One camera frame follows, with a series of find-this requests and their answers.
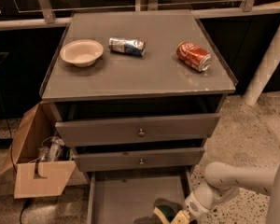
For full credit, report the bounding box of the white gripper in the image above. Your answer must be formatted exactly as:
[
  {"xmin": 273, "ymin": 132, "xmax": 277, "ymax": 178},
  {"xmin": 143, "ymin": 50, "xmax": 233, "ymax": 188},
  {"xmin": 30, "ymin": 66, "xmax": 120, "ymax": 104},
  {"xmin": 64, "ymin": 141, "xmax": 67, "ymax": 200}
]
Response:
[{"xmin": 171, "ymin": 191, "xmax": 211, "ymax": 224}]

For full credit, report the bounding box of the green yellow sponge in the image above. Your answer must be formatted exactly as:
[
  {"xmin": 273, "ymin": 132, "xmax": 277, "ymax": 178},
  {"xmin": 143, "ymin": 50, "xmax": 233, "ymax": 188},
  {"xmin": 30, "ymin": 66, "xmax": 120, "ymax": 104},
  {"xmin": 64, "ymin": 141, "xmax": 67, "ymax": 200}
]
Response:
[{"xmin": 153, "ymin": 205, "xmax": 176, "ymax": 224}]

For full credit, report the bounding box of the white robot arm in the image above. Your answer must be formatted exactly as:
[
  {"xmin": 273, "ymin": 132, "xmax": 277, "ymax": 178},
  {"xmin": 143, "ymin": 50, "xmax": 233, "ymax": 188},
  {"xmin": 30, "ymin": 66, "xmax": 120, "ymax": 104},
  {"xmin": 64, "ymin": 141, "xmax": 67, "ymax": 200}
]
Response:
[{"xmin": 193, "ymin": 25, "xmax": 280, "ymax": 224}]

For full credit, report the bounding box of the grey middle drawer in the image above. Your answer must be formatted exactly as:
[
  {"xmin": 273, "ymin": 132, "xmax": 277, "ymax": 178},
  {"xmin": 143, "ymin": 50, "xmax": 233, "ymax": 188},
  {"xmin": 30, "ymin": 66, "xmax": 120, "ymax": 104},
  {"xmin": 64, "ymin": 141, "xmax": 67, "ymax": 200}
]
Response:
[{"xmin": 74, "ymin": 147, "xmax": 204, "ymax": 172}]

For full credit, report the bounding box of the grey drawer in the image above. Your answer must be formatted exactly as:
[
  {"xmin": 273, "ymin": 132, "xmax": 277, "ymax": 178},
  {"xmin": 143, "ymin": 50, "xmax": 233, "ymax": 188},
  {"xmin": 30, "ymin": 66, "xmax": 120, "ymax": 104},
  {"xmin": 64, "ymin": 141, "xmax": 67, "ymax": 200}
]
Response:
[
  {"xmin": 87, "ymin": 166, "xmax": 191, "ymax": 224},
  {"xmin": 74, "ymin": 147, "xmax": 204, "ymax": 172},
  {"xmin": 56, "ymin": 113, "xmax": 220, "ymax": 147}
]

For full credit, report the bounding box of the grey bottom drawer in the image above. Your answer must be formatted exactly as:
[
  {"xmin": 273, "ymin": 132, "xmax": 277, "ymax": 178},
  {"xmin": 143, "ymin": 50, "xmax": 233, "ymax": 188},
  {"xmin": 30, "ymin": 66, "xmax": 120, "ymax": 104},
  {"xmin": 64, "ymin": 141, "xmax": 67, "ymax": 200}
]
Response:
[{"xmin": 87, "ymin": 166, "xmax": 191, "ymax": 224}]

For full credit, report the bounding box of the grey top drawer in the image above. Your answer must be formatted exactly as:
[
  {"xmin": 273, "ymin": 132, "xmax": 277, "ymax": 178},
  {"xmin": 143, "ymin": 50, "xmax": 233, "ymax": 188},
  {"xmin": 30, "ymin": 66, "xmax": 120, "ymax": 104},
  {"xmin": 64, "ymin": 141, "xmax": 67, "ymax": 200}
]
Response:
[{"xmin": 56, "ymin": 113, "xmax": 220, "ymax": 147}]

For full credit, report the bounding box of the grey drawer cabinet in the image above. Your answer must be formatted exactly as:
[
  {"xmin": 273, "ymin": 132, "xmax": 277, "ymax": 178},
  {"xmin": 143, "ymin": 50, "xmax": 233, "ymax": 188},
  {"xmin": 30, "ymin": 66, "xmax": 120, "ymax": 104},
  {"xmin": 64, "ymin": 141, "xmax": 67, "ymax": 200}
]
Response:
[{"xmin": 39, "ymin": 10, "xmax": 238, "ymax": 224}]

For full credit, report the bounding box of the open cardboard box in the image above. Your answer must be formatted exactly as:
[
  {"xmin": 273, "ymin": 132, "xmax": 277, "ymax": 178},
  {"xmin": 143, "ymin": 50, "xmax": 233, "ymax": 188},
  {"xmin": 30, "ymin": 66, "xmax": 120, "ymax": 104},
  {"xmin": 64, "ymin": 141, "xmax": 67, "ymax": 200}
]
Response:
[{"xmin": 0, "ymin": 102, "xmax": 89, "ymax": 199}]

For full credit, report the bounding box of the red cola can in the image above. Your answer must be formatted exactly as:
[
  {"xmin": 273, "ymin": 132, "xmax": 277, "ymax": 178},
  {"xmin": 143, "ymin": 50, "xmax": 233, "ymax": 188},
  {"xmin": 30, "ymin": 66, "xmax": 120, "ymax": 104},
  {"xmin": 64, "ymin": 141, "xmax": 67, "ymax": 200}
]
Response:
[{"xmin": 176, "ymin": 42, "xmax": 212, "ymax": 72}]

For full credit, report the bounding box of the crushed blue silver can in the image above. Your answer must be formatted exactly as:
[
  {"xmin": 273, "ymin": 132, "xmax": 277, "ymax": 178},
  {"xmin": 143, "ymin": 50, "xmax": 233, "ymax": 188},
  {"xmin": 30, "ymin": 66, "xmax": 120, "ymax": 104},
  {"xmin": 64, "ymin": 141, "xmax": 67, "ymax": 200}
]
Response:
[{"xmin": 108, "ymin": 37, "xmax": 146, "ymax": 56}]

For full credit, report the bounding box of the beige paper bowl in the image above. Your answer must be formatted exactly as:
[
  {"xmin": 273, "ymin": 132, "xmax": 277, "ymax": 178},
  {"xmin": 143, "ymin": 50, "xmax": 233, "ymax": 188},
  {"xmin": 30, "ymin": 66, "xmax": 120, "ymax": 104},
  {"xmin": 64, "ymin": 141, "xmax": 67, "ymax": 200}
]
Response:
[{"xmin": 60, "ymin": 39, "xmax": 104, "ymax": 67}]

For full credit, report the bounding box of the black floor cable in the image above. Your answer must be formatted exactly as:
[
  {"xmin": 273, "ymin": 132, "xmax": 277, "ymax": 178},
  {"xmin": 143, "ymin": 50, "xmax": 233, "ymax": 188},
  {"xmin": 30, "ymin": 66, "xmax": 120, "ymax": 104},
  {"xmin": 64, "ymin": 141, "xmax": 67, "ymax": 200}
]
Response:
[{"xmin": 19, "ymin": 197, "xmax": 32, "ymax": 224}]

